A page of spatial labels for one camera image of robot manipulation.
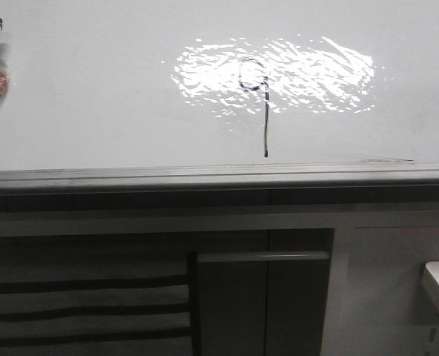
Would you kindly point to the white whiteboard with metal frame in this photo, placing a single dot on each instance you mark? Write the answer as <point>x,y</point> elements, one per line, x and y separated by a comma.
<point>171,94</point>

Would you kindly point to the dark slatted chair back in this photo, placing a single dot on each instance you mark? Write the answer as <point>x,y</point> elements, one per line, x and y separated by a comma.
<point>186,308</point>

